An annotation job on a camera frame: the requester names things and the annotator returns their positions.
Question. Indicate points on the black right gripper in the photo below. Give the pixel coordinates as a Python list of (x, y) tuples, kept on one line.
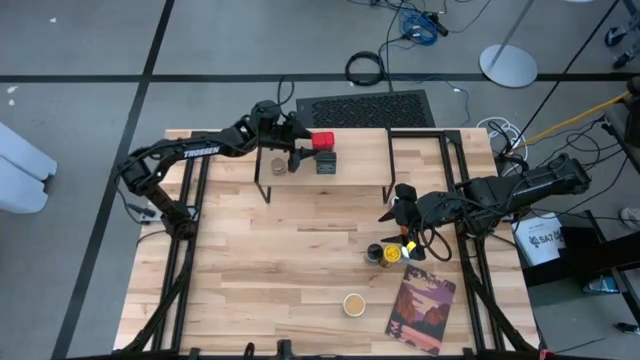
[(435, 212)]

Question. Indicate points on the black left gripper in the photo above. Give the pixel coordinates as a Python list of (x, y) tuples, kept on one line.
[(287, 135)]

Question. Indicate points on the dark green spice tin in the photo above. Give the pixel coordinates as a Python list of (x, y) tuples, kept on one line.
[(326, 163)]

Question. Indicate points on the bagel seasoning jar white lid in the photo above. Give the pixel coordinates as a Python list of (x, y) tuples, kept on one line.
[(405, 257)]

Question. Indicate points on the chili onion jar yellow lid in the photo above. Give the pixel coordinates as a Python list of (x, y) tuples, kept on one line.
[(392, 254)]

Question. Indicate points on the thyme leaves jar black lid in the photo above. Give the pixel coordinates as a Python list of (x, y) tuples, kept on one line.
[(373, 251)]

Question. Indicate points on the furikake glass jar tan lid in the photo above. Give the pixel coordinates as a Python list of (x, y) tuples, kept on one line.
[(354, 305)]

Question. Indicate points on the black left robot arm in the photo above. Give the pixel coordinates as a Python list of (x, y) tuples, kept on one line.
[(200, 151)]

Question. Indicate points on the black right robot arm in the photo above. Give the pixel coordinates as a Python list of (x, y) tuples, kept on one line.
[(525, 185)]

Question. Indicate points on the black perforated floor panel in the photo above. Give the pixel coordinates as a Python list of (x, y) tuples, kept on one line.
[(365, 110)]

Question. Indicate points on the book with colourful landscape cover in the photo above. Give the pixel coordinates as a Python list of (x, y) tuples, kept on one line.
[(420, 310)]

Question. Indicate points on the white printed bag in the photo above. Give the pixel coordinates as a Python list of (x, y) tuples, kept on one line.
[(540, 240)]

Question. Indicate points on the grey floor lamp stand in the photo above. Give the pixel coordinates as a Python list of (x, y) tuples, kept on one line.
[(507, 66)]

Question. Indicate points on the red clamp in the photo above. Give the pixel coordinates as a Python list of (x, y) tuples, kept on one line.
[(546, 355)]

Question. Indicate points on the black side cart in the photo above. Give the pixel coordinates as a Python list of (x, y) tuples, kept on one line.
[(600, 255)]

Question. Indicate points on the person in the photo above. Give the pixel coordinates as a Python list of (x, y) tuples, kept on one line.
[(631, 217)]

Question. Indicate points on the thin black slanted pole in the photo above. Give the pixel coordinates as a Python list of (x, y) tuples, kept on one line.
[(570, 70)]

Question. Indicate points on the black castor chair base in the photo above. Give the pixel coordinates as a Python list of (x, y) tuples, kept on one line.
[(614, 36)]

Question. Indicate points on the pale padded block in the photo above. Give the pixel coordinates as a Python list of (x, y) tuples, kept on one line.
[(20, 150), (17, 192)]

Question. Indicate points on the wooden shelf riser black frame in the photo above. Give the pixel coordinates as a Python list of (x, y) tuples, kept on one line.
[(360, 160)]

